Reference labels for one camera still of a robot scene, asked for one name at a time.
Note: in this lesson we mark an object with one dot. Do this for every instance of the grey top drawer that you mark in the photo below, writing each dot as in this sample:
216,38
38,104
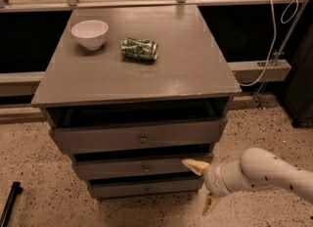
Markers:
93,139

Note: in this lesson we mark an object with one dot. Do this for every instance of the grey metal railing frame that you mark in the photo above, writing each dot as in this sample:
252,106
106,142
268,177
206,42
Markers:
146,1

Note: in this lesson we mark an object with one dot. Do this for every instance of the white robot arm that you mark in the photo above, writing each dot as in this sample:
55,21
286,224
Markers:
255,170

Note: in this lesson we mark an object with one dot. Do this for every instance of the grey wooden drawer cabinet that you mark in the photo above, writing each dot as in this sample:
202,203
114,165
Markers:
85,114

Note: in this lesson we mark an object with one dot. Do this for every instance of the dark cabinet at right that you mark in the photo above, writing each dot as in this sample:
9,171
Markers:
299,91

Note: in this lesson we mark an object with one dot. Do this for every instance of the crushed green soda can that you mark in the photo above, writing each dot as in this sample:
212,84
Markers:
139,49

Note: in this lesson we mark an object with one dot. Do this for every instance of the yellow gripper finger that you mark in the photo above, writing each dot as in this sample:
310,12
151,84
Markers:
209,204
198,167

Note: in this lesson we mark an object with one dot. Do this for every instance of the grey drawer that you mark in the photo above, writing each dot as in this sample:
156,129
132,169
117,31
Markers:
153,165
146,186
93,139

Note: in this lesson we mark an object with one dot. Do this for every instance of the white ceramic bowl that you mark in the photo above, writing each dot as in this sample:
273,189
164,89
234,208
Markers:
91,34

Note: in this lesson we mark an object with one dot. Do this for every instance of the black bar on floor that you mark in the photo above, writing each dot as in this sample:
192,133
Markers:
16,189

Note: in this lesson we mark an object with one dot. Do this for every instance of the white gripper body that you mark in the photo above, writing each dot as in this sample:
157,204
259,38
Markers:
213,179

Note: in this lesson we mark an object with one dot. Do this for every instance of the grey bottom drawer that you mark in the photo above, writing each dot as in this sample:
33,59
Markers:
146,186

